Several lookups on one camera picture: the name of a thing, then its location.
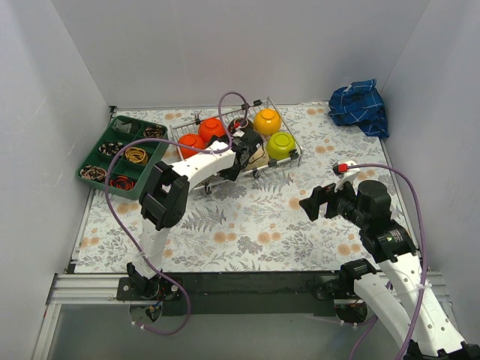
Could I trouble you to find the beige bowl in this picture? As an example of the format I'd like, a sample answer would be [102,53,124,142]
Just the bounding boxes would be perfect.
[245,145,269,171]

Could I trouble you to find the black patterned bowl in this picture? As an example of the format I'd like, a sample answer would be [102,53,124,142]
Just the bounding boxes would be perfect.
[227,117,251,135]

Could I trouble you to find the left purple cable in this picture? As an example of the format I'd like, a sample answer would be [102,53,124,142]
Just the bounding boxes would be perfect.
[103,91,251,336]

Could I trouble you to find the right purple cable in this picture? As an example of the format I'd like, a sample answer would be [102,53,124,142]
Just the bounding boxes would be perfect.
[346,163,430,360]

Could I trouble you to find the floral table mat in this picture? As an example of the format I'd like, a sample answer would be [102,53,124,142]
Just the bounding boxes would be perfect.
[72,97,390,274]

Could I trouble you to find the rear orange bowl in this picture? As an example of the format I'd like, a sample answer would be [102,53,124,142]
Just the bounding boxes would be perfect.
[198,118,226,143]

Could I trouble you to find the white brown patterned bowl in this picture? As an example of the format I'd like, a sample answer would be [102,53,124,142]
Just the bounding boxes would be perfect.
[196,175,221,188]

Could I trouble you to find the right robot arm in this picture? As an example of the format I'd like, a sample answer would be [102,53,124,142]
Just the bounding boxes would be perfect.
[299,180,479,359]

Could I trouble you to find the metal wire dish rack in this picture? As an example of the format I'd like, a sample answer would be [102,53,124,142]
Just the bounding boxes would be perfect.
[169,97,303,194]

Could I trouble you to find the front orange bowl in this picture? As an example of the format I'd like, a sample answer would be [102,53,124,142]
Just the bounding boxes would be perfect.
[178,133,206,159]

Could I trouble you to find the purple cable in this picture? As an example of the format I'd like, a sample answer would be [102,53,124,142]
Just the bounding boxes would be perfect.
[346,163,430,360]
[103,91,251,336]

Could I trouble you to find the blue checked cloth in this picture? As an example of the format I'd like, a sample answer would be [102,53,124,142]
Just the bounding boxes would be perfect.
[328,79,389,139]

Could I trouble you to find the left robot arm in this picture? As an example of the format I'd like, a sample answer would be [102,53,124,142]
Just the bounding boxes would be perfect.
[127,127,263,300]

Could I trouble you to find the yellow bowl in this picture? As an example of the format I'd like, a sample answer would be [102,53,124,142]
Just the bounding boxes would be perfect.
[253,108,281,135]

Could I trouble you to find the lime green bowl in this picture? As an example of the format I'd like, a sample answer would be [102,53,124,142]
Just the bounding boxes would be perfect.
[266,132,296,160]

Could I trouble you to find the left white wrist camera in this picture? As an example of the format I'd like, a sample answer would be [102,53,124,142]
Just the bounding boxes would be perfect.
[232,127,251,143]

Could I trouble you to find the orange bowl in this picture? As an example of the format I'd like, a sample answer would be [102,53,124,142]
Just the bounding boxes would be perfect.
[178,133,206,159]
[198,118,226,143]

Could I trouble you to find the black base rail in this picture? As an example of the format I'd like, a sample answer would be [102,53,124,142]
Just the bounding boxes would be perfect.
[116,271,357,317]

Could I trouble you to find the green compartment organizer tray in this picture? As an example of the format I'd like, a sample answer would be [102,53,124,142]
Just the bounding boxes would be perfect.
[76,115,168,200]

